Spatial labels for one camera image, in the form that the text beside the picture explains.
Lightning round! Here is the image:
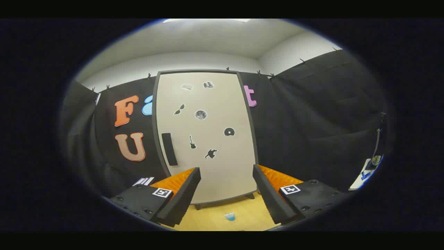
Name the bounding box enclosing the grey cabinet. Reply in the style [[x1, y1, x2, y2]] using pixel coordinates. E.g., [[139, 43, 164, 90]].
[[152, 69, 259, 211]]

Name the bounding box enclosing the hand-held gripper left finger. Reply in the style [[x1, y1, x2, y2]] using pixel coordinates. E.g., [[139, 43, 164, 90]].
[[109, 167, 202, 228]]

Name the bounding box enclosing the black backdrop cloth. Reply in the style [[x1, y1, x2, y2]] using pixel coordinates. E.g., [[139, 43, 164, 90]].
[[61, 49, 389, 198]]

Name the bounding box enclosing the ceiling light panel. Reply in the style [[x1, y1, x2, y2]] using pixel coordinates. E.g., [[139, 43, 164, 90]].
[[162, 18, 251, 24]]

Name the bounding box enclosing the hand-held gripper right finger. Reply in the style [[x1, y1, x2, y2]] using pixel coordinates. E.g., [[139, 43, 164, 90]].
[[253, 164, 351, 225]]

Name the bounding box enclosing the black door handle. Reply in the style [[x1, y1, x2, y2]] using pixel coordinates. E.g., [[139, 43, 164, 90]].
[[162, 133, 178, 166]]

